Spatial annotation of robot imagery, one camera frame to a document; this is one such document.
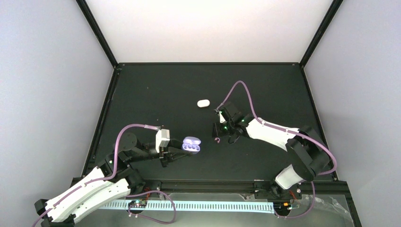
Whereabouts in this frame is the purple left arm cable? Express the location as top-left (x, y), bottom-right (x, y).
top-left (31, 124), bottom-right (162, 227)

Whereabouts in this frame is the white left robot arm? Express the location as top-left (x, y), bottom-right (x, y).
top-left (35, 130), bottom-right (201, 227)

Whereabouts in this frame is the purple earbud charging case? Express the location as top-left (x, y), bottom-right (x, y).
top-left (182, 136), bottom-right (201, 154)

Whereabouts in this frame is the white earbud charging case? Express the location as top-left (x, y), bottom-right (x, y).
top-left (197, 99), bottom-right (210, 108)

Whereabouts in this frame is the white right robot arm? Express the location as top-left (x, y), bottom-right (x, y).
top-left (212, 102), bottom-right (331, 199)

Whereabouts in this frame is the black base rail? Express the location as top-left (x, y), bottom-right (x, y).
top-left (67, 178), bottom-right (350, 201)

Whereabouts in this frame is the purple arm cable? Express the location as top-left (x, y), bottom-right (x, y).
top-left (216, 80), bottom-right (338, 176)
top-left (31, 124), bottom-right (162, 227)

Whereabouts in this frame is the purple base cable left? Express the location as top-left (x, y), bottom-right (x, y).
top-left (127, 189), bottom-right (177, 225)

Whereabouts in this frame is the white slotted cable duct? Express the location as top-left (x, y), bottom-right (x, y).
top-left (100, 200), bottom-right (275, 214)

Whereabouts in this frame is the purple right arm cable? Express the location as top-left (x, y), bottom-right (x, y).
top-left (216, 80), bottom-right (338, 176)

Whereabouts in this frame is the black enclosure frame post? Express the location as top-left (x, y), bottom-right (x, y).
top-left (76, 0), bottom-right (118, 68)

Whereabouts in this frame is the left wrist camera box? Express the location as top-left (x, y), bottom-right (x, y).
top-left (155, 129), bottom-right (170, 153)

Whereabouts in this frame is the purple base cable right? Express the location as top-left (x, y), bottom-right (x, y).
top-left (274, 180), bottom-right (316, 219)

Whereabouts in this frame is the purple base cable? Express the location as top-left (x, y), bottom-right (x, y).
top-left (274, 180), bottom-right (316, 219)
top-left (127, 189), bottom-right (177, 225)

